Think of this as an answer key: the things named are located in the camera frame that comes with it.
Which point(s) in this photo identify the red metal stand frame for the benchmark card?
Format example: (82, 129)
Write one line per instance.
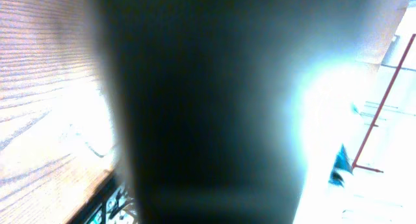
(380, 107)

